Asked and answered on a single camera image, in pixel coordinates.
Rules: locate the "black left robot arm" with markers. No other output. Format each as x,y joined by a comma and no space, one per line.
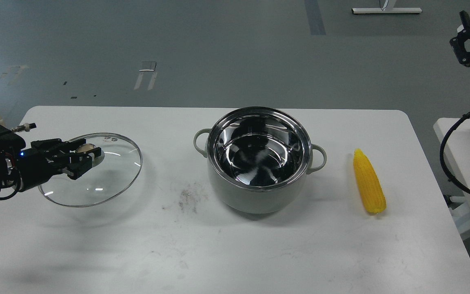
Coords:
10,144

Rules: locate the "yellow corn cob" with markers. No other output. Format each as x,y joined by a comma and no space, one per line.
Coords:
370,190

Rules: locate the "glass pot lid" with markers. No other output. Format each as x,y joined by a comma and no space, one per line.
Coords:
115,170

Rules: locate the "white stand base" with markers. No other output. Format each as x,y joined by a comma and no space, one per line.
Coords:
388,7

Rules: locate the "grey steel cooking pot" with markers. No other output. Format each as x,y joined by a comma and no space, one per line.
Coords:
258,158

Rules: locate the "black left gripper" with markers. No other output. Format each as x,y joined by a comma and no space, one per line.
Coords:
75,158

